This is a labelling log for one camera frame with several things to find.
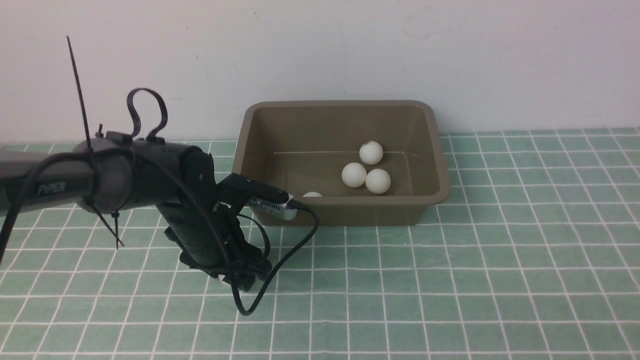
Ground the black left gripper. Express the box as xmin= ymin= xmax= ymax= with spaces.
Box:
xmin=158 ymin=203 xmax=273 ymax=293

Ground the white ball with red logo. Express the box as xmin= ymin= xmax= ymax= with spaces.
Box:
xmin=303 ymin=191 xmax=323 ymax=198

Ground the plain white ball edge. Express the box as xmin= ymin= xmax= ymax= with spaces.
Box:
xmin=341 ymin=162 xmax=368 ymax=189

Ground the white ball with small logo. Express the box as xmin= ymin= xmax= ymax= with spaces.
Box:
xmin=365 ymin=168 xmax=392 ymax=195

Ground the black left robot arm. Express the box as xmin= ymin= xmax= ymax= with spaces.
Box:
xmin=1 ymin=132 xmax=288 ymax=292

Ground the olive green plastic bin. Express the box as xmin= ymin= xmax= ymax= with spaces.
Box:
xmin=231 ymin=100 xmax=451 ymax=227

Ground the green checkered tablecloth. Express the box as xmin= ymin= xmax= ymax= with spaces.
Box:
xmin=0 ymin=128 xmax=640 ymax=360

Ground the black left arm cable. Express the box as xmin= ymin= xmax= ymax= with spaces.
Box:
xmin=0 ymin=152 xmax=320 ymax=317

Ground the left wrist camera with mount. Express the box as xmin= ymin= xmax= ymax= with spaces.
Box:
xmin=217 ymin=173 xmax=297 ymax=221

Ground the black cable tie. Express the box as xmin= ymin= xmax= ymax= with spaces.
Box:
xmin=65 ymin=34 xmax=125 ymax=251

